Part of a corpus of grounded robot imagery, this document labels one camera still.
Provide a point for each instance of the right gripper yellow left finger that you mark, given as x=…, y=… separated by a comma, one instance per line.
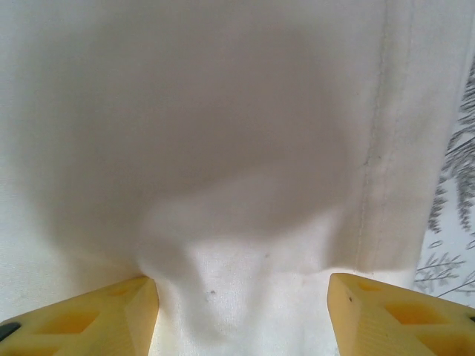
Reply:
x=81, y=326

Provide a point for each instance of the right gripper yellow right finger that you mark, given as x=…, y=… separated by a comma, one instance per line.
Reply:
x=401, y=322

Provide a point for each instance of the white t-shirt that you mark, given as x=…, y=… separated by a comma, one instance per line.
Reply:
x=185, y=130

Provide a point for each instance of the floral patterned table cover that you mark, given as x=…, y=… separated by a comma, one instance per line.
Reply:
x=456, y=207

